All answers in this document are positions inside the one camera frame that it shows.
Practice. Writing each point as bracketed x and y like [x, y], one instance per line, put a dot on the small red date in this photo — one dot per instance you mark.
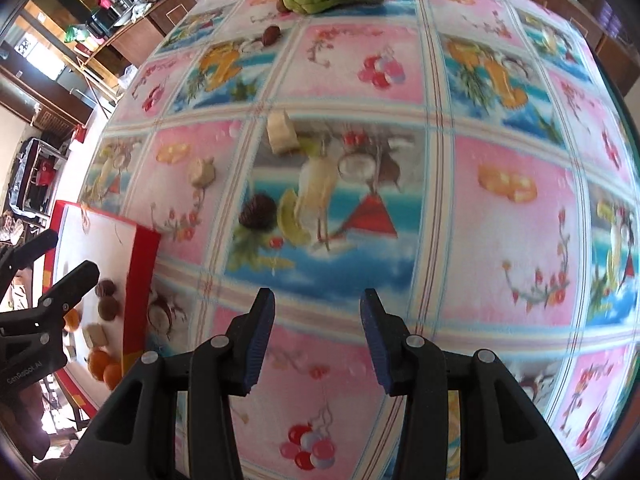
[283, 5]
[272, 35]

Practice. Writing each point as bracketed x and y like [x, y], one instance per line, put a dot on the red box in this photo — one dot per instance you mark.
[142, 270]

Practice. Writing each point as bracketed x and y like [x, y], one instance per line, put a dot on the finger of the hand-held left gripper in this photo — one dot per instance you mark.
[75, 282]
[30, 252]

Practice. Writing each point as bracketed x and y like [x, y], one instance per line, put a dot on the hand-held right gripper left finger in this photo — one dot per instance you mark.
[260, 345]

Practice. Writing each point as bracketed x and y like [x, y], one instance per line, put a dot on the person's left forearm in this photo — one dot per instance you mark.
[22, 420]

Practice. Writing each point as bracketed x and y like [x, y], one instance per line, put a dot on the black metal rack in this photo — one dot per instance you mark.
[30, 160]

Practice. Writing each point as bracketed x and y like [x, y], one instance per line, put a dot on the wooden side cabinet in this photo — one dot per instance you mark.
[165, 12]

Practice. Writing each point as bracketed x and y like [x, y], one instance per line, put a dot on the dark red fruit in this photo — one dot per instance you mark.
[257, 212]

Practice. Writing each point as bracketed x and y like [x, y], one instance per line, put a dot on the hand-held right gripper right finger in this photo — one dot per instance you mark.
[377, 350]

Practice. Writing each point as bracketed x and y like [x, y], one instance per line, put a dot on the green plastic bag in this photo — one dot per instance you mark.
[76, 35]

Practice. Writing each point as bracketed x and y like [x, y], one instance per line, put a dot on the brown kiwi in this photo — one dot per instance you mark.
[108, 308]

